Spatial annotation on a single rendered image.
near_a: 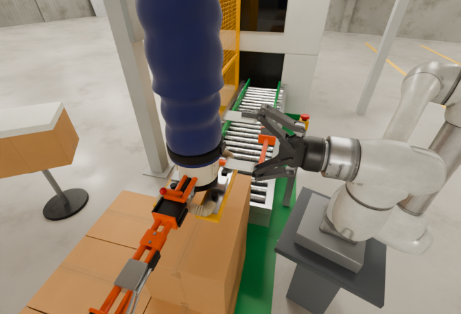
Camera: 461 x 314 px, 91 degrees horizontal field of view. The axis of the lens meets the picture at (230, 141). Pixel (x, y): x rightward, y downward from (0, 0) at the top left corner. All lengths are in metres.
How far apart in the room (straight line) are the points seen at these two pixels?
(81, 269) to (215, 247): 0.88
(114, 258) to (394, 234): 1.45
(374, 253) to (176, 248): 0.99
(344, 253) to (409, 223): 0.32
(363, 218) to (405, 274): 1.90
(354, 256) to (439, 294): 1.28
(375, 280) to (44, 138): 2.28
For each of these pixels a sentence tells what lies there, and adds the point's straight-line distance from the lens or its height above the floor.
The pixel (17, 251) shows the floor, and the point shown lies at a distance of 2.80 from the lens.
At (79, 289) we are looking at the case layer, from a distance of 1.65.
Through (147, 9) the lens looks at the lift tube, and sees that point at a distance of 0.67.
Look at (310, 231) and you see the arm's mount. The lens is 1.31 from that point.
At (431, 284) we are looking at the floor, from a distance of 2.54.
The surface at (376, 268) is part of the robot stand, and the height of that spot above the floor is 0.75.
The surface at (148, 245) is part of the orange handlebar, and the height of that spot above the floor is 1.25.
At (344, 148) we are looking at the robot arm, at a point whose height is 1.62.
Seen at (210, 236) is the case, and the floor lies 0.94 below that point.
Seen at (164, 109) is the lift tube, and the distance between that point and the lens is 0.78.
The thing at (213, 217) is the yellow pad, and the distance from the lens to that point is 0.94.
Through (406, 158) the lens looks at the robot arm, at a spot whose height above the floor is 1.62.
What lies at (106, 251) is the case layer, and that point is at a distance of 1.70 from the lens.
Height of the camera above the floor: 1.89
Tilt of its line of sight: 36 degrees down
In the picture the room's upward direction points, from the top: straight up
